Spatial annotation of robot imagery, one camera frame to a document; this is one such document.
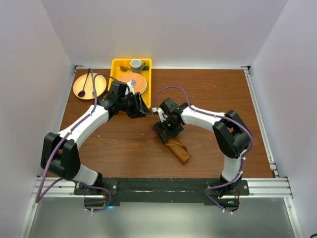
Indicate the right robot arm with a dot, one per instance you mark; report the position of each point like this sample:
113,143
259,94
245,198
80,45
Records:
232,136

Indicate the aluminium frame rail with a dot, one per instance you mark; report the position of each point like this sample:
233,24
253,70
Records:
275,187

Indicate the beige round plate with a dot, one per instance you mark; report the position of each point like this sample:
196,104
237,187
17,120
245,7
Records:
101,85

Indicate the purple metal spoon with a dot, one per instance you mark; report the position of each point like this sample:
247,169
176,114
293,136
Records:
82,92

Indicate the white cup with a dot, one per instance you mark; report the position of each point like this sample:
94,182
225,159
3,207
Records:
137,65

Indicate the orange cloth napkin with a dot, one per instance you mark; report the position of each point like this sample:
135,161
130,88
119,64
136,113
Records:
176,147

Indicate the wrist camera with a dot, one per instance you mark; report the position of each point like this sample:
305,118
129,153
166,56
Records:
158,111
130,87

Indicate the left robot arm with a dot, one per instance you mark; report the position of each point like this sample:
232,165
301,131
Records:
60,154

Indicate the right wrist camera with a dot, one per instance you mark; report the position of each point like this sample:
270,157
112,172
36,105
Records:
158,111

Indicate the yellow plastic tray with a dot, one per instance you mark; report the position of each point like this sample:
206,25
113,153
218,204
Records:
122,66

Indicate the iridescent metal fork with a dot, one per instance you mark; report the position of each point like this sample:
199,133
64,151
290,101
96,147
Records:
93,83

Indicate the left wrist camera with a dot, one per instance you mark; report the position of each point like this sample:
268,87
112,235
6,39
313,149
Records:
130,87

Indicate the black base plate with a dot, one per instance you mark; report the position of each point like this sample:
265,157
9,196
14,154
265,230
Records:
175,190

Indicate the woven orange round plate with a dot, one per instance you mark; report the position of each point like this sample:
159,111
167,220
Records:
141,81

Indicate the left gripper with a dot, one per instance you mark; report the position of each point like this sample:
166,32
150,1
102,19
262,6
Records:
140,109

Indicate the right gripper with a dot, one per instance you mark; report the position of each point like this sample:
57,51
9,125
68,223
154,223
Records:
160,127

